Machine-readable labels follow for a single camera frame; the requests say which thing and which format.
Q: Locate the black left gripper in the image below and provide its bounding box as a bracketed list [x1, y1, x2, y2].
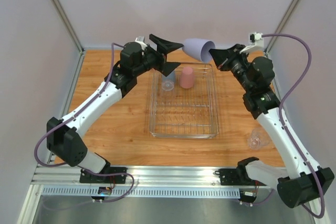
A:
[132, 35, 182, 77]

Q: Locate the lavender plastic cup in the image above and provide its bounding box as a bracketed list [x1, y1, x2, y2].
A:
[182, 38, 215, 63]

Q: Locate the blue plastic cup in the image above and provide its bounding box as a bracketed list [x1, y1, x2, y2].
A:
[161, 70, 176, 83]

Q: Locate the clear glass cup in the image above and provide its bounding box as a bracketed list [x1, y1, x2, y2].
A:
[161, 80, 175, 96]
[247, 127, 271, 150]

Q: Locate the pink plastic cup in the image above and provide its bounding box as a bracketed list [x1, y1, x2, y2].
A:
[180, 67, 195, 89]

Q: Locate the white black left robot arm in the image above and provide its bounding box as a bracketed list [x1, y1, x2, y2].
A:
[46, 34, 183, 183]

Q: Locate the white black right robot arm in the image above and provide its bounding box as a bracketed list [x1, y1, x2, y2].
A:
[209, 44, 334, 208]

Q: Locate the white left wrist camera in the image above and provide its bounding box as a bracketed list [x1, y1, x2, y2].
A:
[135, 36, 147, 50]

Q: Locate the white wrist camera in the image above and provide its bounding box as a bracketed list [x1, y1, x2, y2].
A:
[135, 36, 147, 50]
[239, 33, 264, 54]

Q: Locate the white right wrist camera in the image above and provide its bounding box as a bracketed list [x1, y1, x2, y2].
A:
[239, 33, 264, 54]

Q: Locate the metal wire dish rack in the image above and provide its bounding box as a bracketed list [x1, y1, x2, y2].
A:
[149, 62, 219, 138]

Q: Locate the aluminium frame post right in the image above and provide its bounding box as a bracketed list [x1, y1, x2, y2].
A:
[265, 0, 318, 54]

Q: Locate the aluminium frame post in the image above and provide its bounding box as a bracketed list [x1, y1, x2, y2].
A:
[51, 0, 84, 53]
[265, 0, 318, 54]

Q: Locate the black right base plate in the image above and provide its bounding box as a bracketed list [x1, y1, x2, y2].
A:
[214, 168, 265, 186]

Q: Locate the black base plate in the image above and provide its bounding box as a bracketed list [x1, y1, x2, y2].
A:
[214, 168, 265, 186]
[79, 166, 127, 184]

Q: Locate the aluminium frame post left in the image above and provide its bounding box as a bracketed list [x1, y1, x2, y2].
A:
[51, 0, 84, 53]

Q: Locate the slotted white cable duct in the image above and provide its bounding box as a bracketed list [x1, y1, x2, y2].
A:
[41, 186, 240, 199]

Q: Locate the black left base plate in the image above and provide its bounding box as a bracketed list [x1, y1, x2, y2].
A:
[79, 166, 127, 184]

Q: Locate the aluminium front rail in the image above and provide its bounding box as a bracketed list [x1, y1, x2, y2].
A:
[31, 165, 320, 190]

